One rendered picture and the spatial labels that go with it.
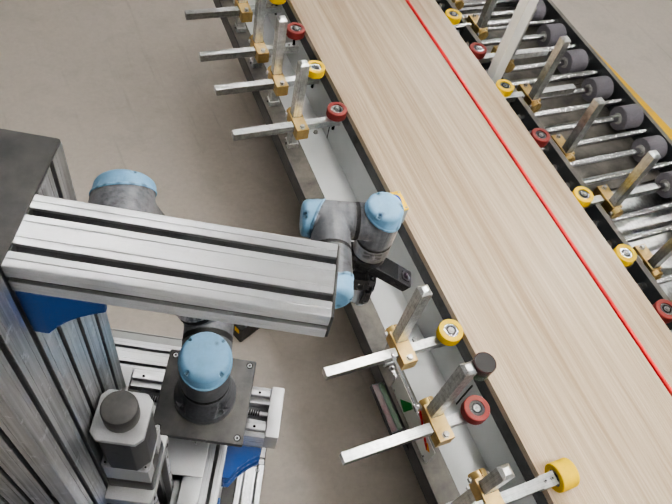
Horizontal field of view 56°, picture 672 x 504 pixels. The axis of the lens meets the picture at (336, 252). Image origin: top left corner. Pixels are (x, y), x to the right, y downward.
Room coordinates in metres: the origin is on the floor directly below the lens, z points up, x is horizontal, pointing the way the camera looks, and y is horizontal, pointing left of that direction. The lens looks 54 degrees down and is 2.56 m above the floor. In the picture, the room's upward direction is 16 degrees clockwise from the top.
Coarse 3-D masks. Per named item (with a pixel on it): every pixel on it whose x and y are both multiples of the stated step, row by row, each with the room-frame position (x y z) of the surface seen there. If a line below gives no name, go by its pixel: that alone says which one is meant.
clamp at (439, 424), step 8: (424, 400) 0.81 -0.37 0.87; (424, 408) 0.78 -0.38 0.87; (424, 416) 0.77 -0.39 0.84; (440, 416) 0.77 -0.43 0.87; (432, 424) 0.74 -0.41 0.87; (440, 424) 0.75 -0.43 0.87; (448, 424) 0.76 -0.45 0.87; (440, 432) 0.72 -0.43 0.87; (432, 440) 0.71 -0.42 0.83; (440, 440) 0.70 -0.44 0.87; (448, 440) 0.71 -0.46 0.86
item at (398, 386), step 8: (400, 376) 0.89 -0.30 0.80; (392, 384) 0.90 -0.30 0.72; (400, 384) 0.88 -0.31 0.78; (400, 392) 0.87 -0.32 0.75; (408, 400) 0.83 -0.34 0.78; (408, 416) 0.81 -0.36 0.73; (416, 416) 0.79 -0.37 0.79; (408, 424) 0.79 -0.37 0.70; (416, 424) 0.77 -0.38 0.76; (416, 440) 0.75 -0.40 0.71; (424, 448) 0.72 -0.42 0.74; (432, 448) 0.70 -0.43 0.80; (424, 456) 0.70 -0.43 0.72
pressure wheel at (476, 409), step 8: (464, 400) 0.83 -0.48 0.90; (472, 400) 0.83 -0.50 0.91; (480, 400) 0.84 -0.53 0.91; (464, 408) 0.80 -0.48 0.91; (472, 408) 0.81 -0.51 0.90; (480, 408) 0.81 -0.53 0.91; (488, 408) 0.82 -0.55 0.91; (464, 416) 0.79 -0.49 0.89; (472, 416) 0.78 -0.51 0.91; (480, 416) 0.79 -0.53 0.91; (488, 416) 0.80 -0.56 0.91; (472, 424) 0.77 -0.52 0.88
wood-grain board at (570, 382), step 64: (320, 0) 2.53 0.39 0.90; (384, 0) 2.68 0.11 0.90; (384, 64) 2.22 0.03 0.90; (384, 128) 1.84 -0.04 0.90; (448, 128) 1.95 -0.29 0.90; (512, 128) 2.06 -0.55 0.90; (448, 192) 1.61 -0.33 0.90; (512, 192) 1.70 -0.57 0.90; (448, 256) 1.33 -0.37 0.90; (512, 256) 1.40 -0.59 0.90; (576, 256) 1.49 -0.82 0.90; (512, 320) 1.15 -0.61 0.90; (576, 320) 1.22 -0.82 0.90; (640, 320) 1.29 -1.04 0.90; (512, 384) 0.92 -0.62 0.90; (576, 384) 0.99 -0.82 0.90; (640, 384) 1.05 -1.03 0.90; (576, 448) 0.78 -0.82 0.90; (640, 448) 0.84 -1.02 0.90
